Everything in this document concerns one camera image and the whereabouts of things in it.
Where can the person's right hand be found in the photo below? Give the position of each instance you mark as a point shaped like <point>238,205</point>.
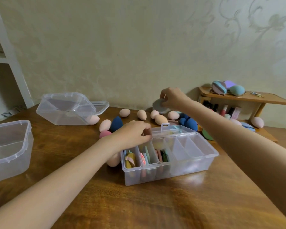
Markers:
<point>176,100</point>

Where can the person's left hand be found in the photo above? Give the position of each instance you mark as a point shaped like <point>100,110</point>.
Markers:
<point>131,134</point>

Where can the group of beige egg sponges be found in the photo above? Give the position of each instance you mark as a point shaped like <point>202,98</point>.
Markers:
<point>125,113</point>

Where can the dark green round puff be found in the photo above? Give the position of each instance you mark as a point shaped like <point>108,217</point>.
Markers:
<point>206,134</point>

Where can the clear compartment organizer box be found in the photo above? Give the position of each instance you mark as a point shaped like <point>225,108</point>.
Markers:
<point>193,164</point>

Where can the person's left forearm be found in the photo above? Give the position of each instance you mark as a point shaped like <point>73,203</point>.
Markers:
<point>45,188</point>

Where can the person's right forearm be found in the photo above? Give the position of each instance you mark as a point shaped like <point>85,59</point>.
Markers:
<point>240,150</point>

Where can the row of lipsticks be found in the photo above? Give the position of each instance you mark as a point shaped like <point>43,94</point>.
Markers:
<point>236,113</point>

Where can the clear square lidded container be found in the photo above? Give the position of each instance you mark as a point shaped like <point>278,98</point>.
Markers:
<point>12,164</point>
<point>62,114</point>

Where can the small metal hair clips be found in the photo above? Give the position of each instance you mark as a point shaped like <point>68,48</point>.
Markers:
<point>257,94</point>

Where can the wooden two-tier cosmetic rack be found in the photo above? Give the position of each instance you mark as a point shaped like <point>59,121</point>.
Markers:
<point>271,99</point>

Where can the white shelving unit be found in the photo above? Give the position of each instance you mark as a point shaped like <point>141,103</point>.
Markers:
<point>12,57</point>

